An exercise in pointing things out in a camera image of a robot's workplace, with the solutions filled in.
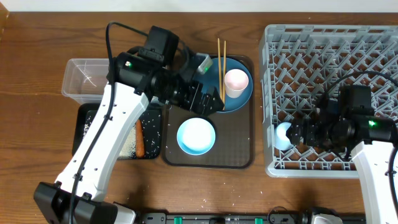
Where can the brown serving tray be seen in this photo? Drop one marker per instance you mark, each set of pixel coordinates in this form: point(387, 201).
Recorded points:
point(234, 145)

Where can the light blue rice bowl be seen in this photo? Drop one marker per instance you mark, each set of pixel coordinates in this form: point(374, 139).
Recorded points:
point(196, 136)

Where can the black plastic tray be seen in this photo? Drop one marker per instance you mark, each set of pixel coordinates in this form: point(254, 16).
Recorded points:
point(152, 124)

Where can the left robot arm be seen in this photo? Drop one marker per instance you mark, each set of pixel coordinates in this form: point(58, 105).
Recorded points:
point(162, 68)

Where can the pink cup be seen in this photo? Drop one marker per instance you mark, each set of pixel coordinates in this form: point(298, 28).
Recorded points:
point(235, 81)

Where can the grey dishwasher rack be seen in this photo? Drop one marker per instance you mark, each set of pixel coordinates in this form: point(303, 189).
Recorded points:
point(298, 63)

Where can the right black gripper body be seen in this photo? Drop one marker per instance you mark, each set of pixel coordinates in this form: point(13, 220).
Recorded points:
point(323, 135)

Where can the right wooden chopstick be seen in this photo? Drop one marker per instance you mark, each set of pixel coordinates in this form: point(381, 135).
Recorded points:
point(224, 73)

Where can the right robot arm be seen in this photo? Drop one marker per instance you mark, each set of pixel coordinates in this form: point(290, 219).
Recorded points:
point(350, 123)

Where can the wooden chopstick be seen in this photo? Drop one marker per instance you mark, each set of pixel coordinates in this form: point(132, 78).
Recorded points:
point(219, 67)
point(224, 73)

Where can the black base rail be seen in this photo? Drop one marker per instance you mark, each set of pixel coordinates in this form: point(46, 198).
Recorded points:
point(162, 218)

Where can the left wooden chopstick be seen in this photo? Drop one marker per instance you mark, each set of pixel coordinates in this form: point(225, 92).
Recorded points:
point(219, 67)

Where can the clear plastic bin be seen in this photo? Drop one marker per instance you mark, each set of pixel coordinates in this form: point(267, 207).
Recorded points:
point(84, 79)

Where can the spilled white rice pile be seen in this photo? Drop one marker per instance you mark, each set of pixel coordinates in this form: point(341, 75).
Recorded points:
point(129, 146)

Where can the orange carrot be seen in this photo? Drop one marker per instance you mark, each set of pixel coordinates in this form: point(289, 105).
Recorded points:
point(140, 150)

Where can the dark blue plate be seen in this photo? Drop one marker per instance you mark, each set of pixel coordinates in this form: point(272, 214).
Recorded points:
point(211, 79)

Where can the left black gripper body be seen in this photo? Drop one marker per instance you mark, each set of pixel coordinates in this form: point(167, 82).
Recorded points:
point(185, 91)

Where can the light blue cup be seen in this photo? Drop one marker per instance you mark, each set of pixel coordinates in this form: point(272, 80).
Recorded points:
point(282, 142)

